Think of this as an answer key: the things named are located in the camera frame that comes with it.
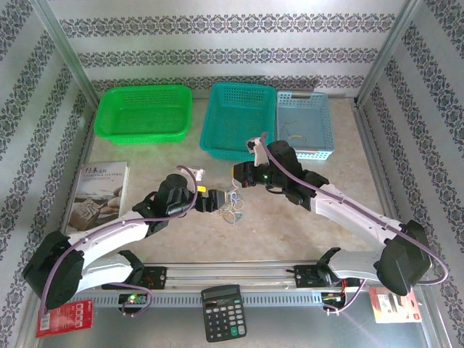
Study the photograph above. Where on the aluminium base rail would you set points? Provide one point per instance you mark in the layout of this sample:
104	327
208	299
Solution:
232	272

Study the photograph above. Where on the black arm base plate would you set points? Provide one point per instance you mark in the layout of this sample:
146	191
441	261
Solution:
304	277
156	277

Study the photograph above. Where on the light blue plastic basket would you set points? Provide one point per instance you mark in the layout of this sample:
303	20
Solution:
311	108

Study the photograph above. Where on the teal plastic basket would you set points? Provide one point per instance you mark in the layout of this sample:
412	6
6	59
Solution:
235	119

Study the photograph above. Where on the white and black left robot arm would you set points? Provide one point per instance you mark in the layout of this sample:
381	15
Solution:
108	233

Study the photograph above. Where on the aluminium table side rail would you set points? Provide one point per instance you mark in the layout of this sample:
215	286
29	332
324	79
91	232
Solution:
86	145
378	163

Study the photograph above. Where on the aluminium frame post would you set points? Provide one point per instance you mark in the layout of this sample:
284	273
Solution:
65	50
389	50

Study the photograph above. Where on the book with stone cover photo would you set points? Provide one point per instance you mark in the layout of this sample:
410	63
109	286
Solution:
101	181

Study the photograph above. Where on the small circuit board with LED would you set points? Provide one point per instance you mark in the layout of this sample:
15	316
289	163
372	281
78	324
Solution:
132	299

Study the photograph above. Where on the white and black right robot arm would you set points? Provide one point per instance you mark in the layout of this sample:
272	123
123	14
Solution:
348	210

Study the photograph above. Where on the green plastic basket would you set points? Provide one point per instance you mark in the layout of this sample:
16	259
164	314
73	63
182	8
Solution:
145	116

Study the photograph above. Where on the white and red retail package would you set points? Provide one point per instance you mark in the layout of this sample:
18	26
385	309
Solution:
384	304

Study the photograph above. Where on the black desk calculator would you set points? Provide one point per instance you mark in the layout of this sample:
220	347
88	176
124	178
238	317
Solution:
223	313

